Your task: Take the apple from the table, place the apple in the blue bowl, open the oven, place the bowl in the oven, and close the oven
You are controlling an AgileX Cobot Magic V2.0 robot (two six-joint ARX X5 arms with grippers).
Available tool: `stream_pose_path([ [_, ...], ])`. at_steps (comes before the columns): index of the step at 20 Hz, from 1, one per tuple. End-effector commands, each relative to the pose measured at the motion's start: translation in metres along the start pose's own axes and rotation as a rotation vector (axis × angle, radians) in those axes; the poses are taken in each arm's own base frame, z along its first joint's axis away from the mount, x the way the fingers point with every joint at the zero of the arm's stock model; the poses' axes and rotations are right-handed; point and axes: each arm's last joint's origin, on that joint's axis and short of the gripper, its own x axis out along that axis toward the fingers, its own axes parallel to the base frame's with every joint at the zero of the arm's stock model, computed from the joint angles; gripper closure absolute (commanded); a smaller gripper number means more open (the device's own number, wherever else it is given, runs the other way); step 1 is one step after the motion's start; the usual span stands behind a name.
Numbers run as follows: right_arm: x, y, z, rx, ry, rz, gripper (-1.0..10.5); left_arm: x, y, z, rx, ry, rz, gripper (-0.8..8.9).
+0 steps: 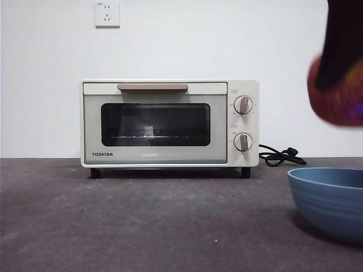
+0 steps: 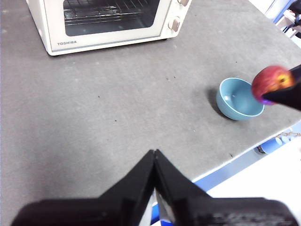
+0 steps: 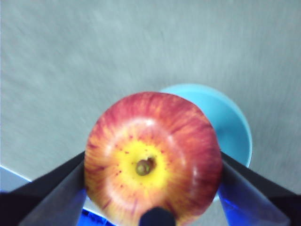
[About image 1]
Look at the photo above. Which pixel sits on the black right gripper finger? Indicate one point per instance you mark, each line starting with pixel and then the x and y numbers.
pixel 343 42

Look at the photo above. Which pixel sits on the red yellow apple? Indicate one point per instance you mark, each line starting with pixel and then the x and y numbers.
pixel 334 110

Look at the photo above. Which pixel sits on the blue ribbed bowl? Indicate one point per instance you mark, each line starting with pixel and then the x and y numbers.
pixel 329 209

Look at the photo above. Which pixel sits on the glass oven door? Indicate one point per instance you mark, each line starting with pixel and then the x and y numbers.
pixel 93 127

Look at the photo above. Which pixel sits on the round oven temperature knob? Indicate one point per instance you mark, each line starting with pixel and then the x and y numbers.
pixel 243 105

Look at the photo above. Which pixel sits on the white toaster oven body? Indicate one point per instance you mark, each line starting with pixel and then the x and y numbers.
pixel 244 124

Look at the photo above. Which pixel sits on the round oven timer knob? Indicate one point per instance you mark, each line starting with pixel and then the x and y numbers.
pixel 243 141

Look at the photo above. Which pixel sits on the black oven foot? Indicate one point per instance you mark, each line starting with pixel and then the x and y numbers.
pixel 95 173
pixel 245 172

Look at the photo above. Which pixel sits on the white wall socket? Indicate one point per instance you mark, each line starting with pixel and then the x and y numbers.
pixel 107 14

